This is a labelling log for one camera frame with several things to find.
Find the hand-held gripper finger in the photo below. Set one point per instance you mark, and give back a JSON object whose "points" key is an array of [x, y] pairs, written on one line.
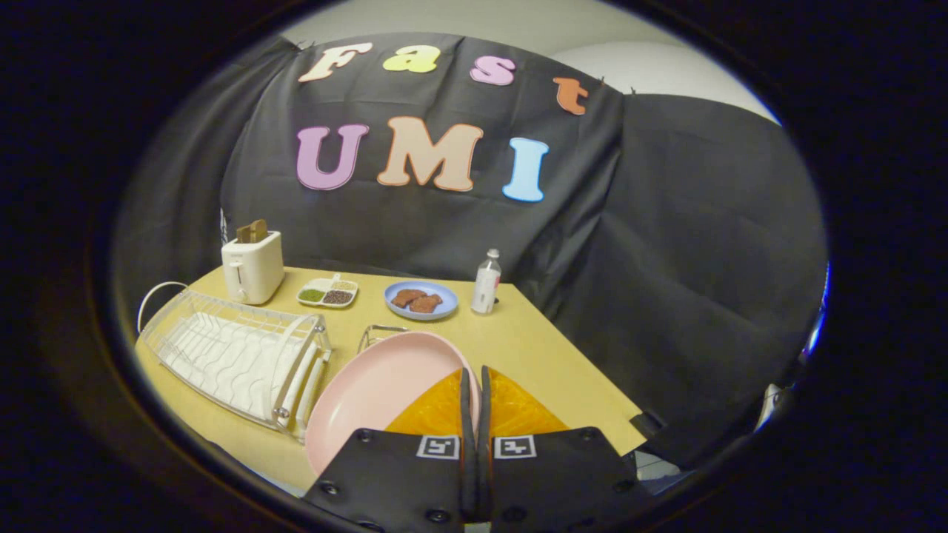
{"points": [[485, 422], [468, 422]]}

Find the pink plate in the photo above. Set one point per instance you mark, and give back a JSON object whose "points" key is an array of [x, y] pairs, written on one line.
{"points": [[378, 392]]}

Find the blue plate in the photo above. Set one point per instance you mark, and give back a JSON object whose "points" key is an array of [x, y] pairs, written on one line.
{"points": [[444, 300]]}

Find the white divided condiment dish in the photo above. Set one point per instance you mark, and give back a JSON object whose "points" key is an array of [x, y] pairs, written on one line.
{"points": [[328, 292]]}

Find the clear plastic water bottle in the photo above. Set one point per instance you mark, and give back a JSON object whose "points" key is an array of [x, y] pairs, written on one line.
{"points": [[486, 285]]}

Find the black backdrop cloth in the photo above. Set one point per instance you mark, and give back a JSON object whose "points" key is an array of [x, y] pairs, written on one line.
{"points": [[666, 281]]}

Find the white toaster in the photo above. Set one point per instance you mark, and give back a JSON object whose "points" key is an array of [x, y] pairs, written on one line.
{"points": [[253, 268]]}

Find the brown toast slice in toaster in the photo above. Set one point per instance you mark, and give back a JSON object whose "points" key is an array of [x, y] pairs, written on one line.
{"points": [[252, 231]]}

